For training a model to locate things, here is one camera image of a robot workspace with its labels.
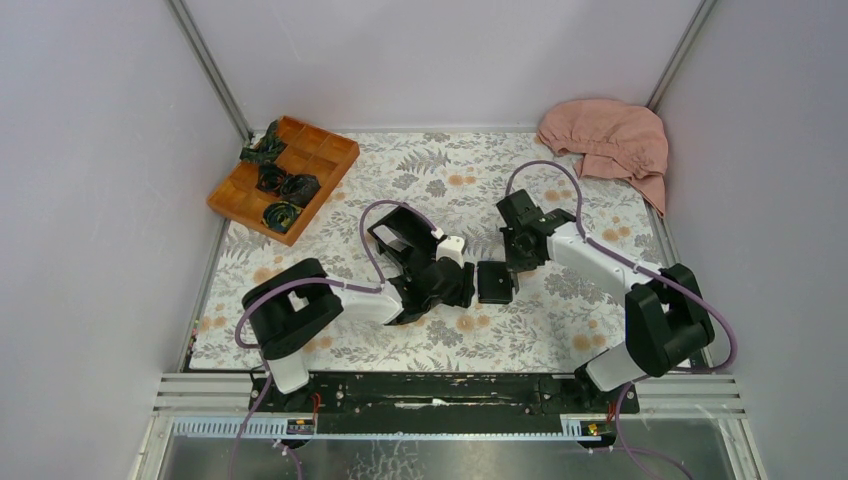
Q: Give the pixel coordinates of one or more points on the white card stack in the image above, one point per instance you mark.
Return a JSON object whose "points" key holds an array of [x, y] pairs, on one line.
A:
{"points": [[397, 246]]}

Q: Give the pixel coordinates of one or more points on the pink cloth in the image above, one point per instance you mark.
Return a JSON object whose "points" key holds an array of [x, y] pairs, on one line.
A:
{"points": [[617, 141]]}

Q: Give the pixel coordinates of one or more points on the black plastic card box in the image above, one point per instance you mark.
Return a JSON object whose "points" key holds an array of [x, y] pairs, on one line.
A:
{"points": [[405, 225]]}

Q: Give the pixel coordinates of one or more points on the orange compartment tray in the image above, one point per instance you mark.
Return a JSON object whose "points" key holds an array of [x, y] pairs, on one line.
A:
{"points": [[311, 150]]}

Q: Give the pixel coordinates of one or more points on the floral table mat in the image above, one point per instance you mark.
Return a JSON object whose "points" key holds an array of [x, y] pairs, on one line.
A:
{"points": [[556, 321]]}

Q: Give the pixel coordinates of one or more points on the black leather card holder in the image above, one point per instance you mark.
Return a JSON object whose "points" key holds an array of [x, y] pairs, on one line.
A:
{"points": [[496, 284]]}

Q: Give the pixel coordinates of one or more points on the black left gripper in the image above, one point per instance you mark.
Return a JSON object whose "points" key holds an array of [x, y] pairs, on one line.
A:
{"points": [[462, 293]]}

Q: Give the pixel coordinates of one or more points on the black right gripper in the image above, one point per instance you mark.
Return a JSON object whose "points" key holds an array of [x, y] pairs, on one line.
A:
{"points": [[516, 264]]}

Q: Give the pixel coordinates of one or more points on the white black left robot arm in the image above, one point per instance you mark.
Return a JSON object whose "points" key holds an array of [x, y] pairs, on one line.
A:
{"points": [[290, 309]]}

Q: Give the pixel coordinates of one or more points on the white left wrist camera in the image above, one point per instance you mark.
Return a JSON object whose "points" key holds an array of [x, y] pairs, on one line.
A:
{"points": [[450, 247]]}

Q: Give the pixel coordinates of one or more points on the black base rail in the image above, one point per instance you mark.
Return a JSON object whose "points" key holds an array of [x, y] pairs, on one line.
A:
{"points": [[428, 403]]}

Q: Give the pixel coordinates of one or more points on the black rolled sock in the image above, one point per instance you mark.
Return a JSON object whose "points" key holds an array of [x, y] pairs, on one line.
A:
{"points": [[299, 189]]}

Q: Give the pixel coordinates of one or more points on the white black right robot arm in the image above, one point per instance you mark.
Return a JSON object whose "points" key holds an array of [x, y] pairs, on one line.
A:
{"points": [[665, 321]]}

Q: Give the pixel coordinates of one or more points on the green patterned rolled sock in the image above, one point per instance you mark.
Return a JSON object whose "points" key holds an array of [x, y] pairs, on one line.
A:
{"points": [[280, 216]]}

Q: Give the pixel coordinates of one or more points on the dark patterned rolled sock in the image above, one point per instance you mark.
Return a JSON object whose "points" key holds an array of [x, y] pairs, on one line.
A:
{"points": [[267, 149]]}

